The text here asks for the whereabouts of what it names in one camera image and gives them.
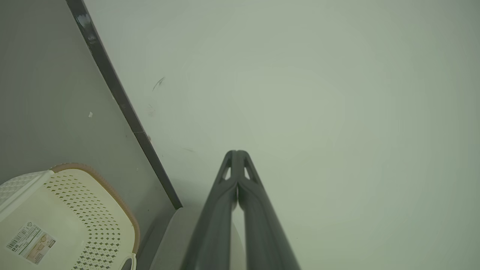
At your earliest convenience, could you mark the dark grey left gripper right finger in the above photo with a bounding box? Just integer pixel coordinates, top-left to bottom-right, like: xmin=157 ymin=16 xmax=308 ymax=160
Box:
xmin=237 ymin=150 xmax=301 ymax=270

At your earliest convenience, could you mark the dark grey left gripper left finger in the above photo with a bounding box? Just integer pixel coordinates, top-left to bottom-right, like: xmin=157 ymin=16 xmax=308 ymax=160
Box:
xmin=180 ymin=150 xmax=238 ymax=270

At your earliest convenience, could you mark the cream perforated plastic laundry basket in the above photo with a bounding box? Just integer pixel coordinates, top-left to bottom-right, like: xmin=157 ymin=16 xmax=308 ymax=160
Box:
xmin=0 ymin=163 xmax=141 ymax=270

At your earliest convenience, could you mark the dark grey baseboard strip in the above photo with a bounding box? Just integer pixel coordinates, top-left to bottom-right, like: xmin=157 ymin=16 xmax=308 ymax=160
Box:
xmin=66 ymin=0 xmax=183 ymax=210

